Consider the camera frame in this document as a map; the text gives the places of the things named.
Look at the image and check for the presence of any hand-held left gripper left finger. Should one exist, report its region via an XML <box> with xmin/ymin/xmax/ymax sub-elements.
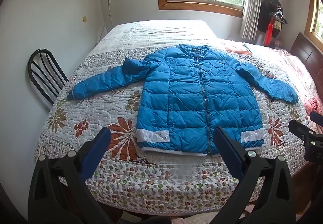
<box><xmin>28</xmin><ymin>127</ymin><xmax>113</xmax><ymax>224</ymax></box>

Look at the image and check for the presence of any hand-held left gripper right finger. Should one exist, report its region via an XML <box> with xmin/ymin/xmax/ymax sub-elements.
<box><xmin>213</xmin><ymin>126</ymin><xmax>299</xmax><ymax>224</ymax></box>

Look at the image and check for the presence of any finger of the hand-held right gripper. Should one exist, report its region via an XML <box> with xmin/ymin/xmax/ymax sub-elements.
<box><xmin>310</xmin><ymin>111</ymin><xmax>323</xmax><ymax>127</ymax></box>
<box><xmin>289</xmin><ymin>120</ymin><xmax>323</xmax><ymax>142</ymax></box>

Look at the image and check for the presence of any blue puffer jacket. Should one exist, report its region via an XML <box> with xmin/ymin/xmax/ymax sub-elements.
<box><xmin>68</xmin><ymin>44</ymin><xmax>299</xmax><ymax>157</ymax></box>

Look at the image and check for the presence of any floral quilted bedspread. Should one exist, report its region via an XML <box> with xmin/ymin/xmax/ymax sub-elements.
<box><xmin>34</xmin><ymin>21</ymin><xmax>323</xmax><ymax>214</ymax></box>

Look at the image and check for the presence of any pink floral bedding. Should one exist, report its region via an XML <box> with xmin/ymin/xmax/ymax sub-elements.
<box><xmin>222</xmin><ymin>38</ymin><xmax>323</xmax><ymax>116</ymax></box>

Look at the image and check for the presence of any wooden bed headboard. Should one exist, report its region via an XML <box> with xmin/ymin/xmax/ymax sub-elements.
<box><xmin>290</xmin><ymin>33</ymin><xmax>323</xmax><ymax>88</ymax></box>

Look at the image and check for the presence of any red hanging tassel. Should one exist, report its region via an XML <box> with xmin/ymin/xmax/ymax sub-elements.
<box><xmin>263</xmin><ymin>18</ymin><xmax>275</xmax><ymax>46</ymax></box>

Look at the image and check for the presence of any small wooden framed window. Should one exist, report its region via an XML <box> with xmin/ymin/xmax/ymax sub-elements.
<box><xmin>304</xmin><ymin>0</ymin><xmax>323</xmax><ymax>43</ymax></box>

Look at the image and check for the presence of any black metal chair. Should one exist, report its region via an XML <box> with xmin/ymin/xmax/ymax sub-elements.
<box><xmin>28</xmin><ymin>48</ymin><xmax>68</xmax><ymax>106</ymax></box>

